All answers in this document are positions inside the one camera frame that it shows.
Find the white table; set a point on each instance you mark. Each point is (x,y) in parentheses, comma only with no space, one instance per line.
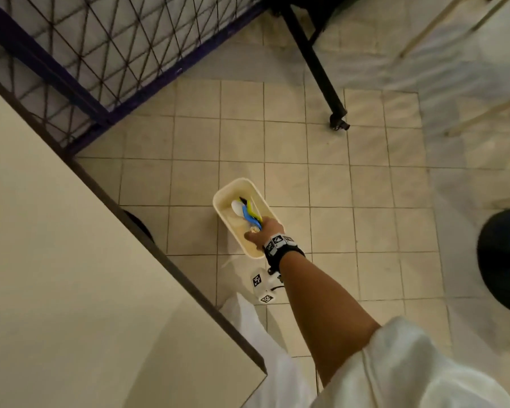
(68,250)

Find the cream wooden slatted chair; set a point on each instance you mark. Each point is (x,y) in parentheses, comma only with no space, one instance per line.
(484,115)

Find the black table base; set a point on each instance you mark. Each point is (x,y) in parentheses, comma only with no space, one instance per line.
(140,225)

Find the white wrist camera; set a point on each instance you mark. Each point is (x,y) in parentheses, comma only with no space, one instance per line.
(261,284)

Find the person's white clothing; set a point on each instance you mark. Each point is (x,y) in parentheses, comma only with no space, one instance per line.
(408,369)

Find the person's right forearm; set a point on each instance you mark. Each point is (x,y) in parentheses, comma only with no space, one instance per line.
(323,310)

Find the cream plastic bin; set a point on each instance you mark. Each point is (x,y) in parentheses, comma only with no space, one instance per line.
(227,225)

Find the black metal stand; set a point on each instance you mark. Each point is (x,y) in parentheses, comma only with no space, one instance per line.
(314,67)

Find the black marker wristband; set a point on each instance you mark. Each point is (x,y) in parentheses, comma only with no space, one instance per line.
(284,250)

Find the person's right hand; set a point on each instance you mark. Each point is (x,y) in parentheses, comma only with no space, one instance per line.
(270,231)

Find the white tissue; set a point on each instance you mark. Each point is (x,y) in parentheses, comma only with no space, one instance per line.
(253,229)

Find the yellow plastic fork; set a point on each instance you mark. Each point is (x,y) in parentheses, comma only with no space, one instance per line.
(257,211)

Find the black round stool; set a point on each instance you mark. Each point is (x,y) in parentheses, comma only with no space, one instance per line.
(505,259)

